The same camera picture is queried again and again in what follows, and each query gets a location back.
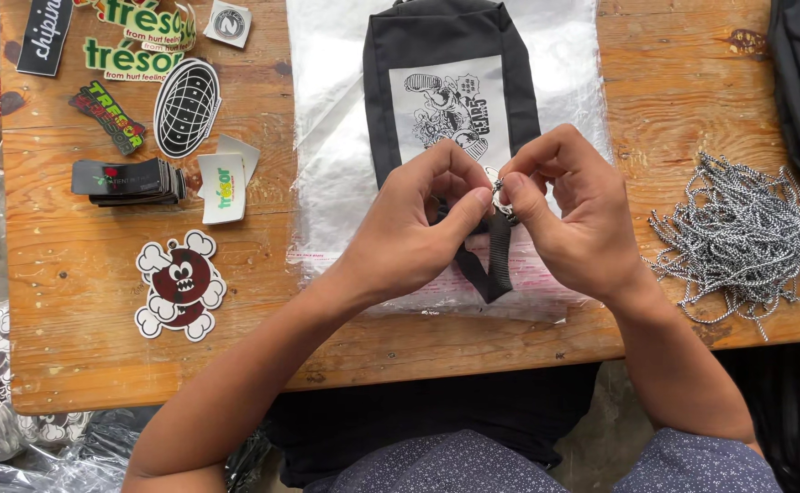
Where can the person's right hand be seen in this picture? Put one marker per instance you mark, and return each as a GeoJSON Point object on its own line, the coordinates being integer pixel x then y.
{"type": "Point", "coordinates": [578, 233]}

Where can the person's left hand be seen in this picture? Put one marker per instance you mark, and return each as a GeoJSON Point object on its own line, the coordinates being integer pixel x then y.
{"type": "Point", "coordinates": [390, 239]}

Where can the stack of clear plastic sleeves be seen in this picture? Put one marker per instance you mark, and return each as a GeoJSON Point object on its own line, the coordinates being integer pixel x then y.
{"type": "Point", "coordinates": [331, 192]}

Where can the black bag with printed patch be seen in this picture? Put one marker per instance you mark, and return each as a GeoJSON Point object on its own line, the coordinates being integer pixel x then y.
{"type": "Point", "coordinates": [383, 103]}

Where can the plain white tag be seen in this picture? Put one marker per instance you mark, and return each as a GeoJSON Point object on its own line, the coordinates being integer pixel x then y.
{"type": "Point", "coordinates": [246, 152]}

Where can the white tag green lettering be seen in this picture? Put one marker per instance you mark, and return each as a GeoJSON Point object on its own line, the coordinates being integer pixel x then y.
{"type": "Point", "coordinates": [222, 190]}

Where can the red skull crossbones sticker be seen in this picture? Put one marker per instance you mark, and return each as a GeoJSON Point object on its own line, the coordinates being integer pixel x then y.
{"type": "Point", "coordinates": [181, 284]}

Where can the blue dotted shirt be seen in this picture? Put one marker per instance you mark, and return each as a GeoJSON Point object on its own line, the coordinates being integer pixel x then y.
{"type": "Point", "coordinates": [441, 465]}

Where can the black oval globe sticker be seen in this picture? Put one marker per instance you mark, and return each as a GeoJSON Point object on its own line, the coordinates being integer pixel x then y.
{"type": "Point", "coordinates": [186, 108]}

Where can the white square sticker round logo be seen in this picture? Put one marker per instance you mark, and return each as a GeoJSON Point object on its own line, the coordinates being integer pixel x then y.
{"type": "Point", "coordinates": [227, 24]}

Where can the stack of black cards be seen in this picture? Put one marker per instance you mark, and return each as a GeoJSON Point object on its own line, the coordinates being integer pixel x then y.
{"type": "Point", "coordinates": [126, 181]}

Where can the black green red lettering sticker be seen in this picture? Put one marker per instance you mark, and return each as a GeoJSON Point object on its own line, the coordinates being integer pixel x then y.
{"type": "Point", "coordinates": [109, 118]}

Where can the green lettering sticker red accent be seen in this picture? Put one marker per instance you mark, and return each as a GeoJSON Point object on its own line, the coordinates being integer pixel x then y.
{"type": "Point", "coordinates": [146, 20]}

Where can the heap of clear plastic wrap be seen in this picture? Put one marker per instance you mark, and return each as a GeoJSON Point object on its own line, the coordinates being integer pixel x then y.
{"type": "Point", "coordinates": [64, 465]}

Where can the black rectangular sticker white lettering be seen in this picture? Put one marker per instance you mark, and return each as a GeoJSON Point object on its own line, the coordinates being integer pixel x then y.
{"type": "Point", "coordinates": [44, 38]}

